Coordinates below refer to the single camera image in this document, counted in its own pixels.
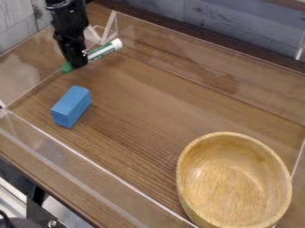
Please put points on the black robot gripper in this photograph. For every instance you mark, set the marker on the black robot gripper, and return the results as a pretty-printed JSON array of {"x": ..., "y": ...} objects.
[{"x": 69, "y": 21}]

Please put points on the brown wooden bowl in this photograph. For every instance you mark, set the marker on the brown wooden bowl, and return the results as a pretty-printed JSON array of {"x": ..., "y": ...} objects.
[{"x": 233, "y": 182}]

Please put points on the green Expo marker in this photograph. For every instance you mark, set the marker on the green Expo marker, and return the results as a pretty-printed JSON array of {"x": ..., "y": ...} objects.
[{"x": 95, "y": 54}]

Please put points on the black metal table bracket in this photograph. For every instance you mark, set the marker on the black metal table bracket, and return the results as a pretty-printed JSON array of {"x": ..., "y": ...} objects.
[{"x": 39, "y": 214}]

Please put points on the blue foam block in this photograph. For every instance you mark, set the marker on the blue foam block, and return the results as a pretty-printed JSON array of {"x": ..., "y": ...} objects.
[{"x": 71, "y": 106}]

